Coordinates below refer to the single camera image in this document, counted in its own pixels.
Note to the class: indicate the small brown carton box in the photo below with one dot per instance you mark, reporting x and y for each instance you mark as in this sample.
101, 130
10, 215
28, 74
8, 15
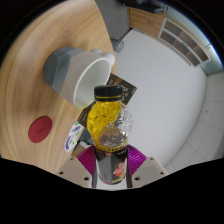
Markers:
125, 84

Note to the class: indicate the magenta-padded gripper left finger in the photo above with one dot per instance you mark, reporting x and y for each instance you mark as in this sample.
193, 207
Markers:
75, 170

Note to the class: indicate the flat round red coaster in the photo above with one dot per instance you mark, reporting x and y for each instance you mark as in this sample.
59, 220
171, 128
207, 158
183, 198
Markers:
40, 129

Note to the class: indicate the wooden cabinet with glass doors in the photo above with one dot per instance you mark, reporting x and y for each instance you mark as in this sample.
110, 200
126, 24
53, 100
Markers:
181, 40

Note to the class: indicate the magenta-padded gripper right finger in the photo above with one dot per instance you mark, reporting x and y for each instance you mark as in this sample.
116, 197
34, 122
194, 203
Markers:
148, 170

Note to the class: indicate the grey mesh wastebasket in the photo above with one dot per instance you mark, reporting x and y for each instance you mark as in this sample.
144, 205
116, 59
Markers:
117, 44

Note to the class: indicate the white and grey mug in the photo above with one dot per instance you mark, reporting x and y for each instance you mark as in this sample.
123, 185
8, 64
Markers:
71, 71

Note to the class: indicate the clear drink bottle black cap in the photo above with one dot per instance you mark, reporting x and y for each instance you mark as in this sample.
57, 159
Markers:
111, 166

